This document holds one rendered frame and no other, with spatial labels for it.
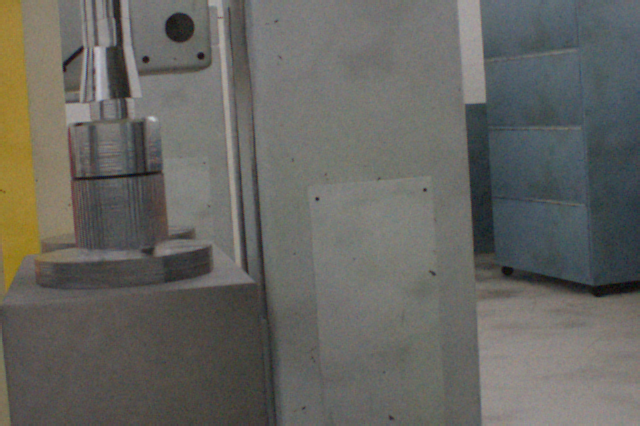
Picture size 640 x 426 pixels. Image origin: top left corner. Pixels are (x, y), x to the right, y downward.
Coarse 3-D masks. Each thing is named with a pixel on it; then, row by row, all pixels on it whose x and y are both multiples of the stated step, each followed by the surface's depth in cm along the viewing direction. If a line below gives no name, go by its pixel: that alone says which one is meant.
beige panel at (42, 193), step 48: (0, 0) 196; (48, 0) 198; (0, 48) 196; (48, 48) 199; (0, 96) 197; (48, 96) 199; (0, 144) 197; (48, 144) 200; (0, 192) 198; (48, 192) 200; (0, 240) 198; (0, 288) 199; (0, 336) 199; (0, 384) 200
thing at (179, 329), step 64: (64, 256) 62; (128, 256) 60; (192, 256) 61; (0, 320) 57; (64, 320) 57; (128, 320) 58; (192, 320) 58; (256, 320) 59; (64, 384) 57; (128, 384) 58; (192, 384) 58; (256, 384) 59
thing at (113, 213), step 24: (72, 144) 61; (96, 144) 61; (120, 144) 61; (144, 144) 61; (72, 168) 62; (96, 168) 61; (120, 168) 61; (144, 168) 61; (72, 192) 62; (96, 192) 61; (120, 192) 61; (144, 192) 61; (96, 216) 61; (120, 216) 61; (144, 216) 61; (96, 240) 61; (120, 240) 61; (144, 240) 61; (168, 240) 63
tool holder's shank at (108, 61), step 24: (96, 0) 61; (120, 0) 62; (96, 24) 61; (120, 24) 62; (96, 48) 61; (120, 48) 62; (96, 72) 61; (120, 72) 61; (96, 96) 61; (120, 96) 61
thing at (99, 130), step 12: (96, 120) 61; (108, 120) 61; (120, 120) 61; (132, 120) 61; (144, 120) 61; (156, 120) 62; (72, 132) 61; (84, 132) 61; (96, 132) 61; (108, 132) 60; (120, 132) 61; (132, 132) 61; (144, 132) 61; (156, 132) 62
